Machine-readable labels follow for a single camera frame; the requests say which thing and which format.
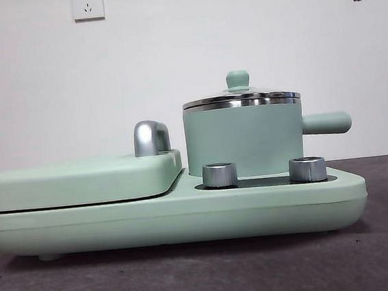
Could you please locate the green griddle cover, chrome handle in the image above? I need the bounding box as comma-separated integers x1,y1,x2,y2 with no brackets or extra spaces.
0,117,185,214

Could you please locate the chrome control knob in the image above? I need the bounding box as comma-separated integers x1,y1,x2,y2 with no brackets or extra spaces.
287,155,328,183
201,161,239,189

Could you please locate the mint green breakfast machine base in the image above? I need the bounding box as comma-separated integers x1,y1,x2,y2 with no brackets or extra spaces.
0,151,372,266

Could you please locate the white wall socket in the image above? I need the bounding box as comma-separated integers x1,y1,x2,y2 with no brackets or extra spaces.
70,0,105,23

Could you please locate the mint green pot with handle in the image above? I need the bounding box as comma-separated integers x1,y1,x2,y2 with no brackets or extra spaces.
181,91,357,184

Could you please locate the glass pot lid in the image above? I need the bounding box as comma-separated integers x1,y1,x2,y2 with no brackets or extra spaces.
179,64,303,116

